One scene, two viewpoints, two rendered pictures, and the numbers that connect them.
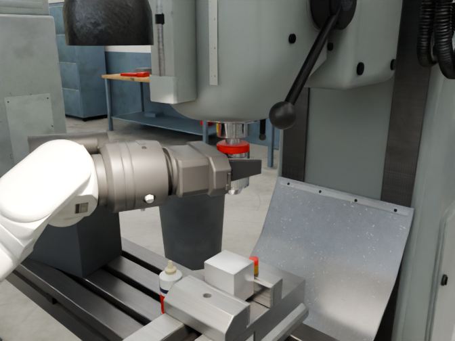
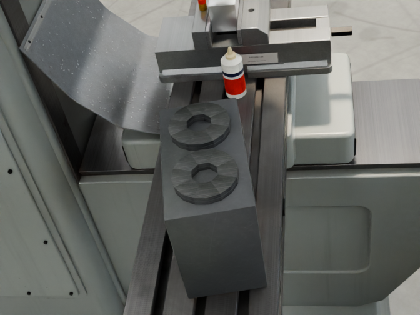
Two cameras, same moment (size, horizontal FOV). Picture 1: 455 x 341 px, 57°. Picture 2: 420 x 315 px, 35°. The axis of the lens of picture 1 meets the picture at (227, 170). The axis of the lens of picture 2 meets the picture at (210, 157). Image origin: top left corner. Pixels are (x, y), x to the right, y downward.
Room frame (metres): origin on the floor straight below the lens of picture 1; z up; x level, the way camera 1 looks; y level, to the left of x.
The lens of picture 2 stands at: (1.14, 0.96, 1.76)
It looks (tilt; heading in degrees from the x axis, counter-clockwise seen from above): 45 degrees down; 244
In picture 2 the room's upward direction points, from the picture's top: 12 degrees counter-clockwise
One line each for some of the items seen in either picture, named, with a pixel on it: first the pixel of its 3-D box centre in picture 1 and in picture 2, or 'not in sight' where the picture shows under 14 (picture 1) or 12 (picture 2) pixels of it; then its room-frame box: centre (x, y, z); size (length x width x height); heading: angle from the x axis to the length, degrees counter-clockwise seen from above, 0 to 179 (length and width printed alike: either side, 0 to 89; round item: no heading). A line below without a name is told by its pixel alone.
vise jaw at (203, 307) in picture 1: (205, 307); (254, 18); (0.54, 0.03, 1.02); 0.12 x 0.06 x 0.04; 51
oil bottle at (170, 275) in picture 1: (171, 288); (232, 70); (0.64, 0.10, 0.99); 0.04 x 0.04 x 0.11
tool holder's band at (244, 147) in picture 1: (233, 146); not in sight; (0.58, -0.01, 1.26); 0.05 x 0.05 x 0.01
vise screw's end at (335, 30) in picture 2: not in sight; (341, 31); (0.41, 0.14, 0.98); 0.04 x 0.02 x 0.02; 141
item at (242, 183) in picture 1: (233, 167); not in sight; (0.58, -0.01, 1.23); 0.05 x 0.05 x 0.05
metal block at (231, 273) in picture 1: (229, 278); (224, 10); (0.58, 0.00, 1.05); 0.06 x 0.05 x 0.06; 51
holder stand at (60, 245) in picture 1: (63, 214); (212, 194); (0.87, 0.37, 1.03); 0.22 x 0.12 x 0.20; 61
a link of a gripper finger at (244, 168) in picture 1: (242, 169); not in sight; (0.55, -0.02, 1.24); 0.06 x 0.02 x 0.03; 115
